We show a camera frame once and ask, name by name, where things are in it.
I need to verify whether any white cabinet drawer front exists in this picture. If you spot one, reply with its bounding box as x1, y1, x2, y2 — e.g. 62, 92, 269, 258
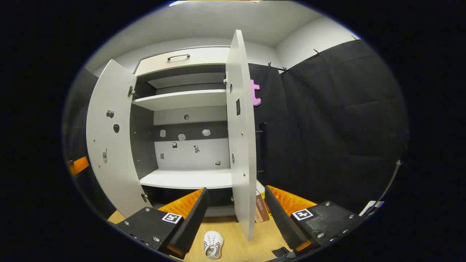
137, 46, 231, 76

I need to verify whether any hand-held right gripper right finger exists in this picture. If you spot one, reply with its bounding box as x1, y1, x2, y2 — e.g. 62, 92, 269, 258
264, 184, 365, 254

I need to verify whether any white and grey shoe cabinet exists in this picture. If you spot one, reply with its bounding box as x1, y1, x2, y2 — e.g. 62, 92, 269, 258
129, 45, 237, 219

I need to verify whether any black cable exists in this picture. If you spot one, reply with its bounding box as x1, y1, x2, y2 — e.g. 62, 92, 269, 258
364, 159, 403, 217

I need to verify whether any white canvas shoe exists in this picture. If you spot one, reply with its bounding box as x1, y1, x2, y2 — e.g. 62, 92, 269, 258
203, 231, 225, 259

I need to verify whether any brown printed box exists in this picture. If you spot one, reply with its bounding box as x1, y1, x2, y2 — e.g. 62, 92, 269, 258
255, 179, 272, 223

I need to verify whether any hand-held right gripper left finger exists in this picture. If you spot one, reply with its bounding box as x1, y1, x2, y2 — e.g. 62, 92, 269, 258
114, 187, 210, 259

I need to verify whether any white cabinet door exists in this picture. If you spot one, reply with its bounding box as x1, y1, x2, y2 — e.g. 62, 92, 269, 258
226, 30, 268, 242
86, 59, 153, 219

